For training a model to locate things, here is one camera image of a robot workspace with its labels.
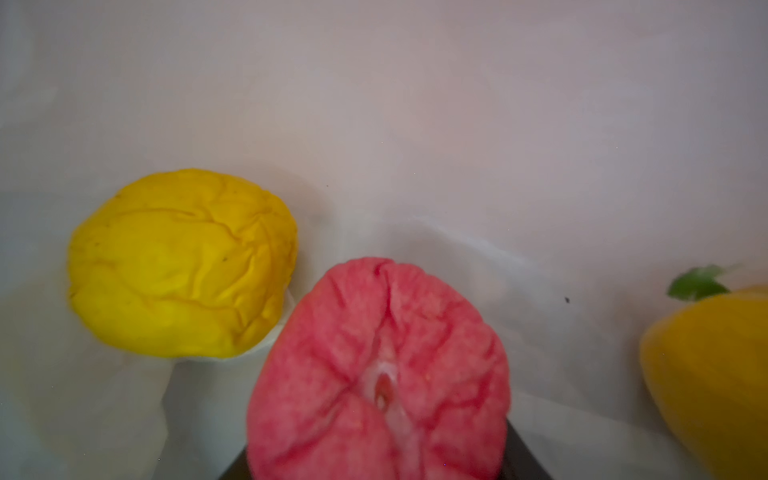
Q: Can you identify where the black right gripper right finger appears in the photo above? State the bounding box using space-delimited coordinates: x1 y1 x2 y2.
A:
500 421 552 480

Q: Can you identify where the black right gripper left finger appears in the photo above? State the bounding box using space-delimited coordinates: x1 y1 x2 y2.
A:
218 449 249 480

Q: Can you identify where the red toy apple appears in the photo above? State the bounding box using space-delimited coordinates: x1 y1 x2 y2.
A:
246 257 511 479

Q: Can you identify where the round yellow toy lemon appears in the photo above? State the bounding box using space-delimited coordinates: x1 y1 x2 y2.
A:
67 169 299 359

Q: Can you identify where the yellow orange toy fruit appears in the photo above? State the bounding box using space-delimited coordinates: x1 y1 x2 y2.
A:
639 264 767 479

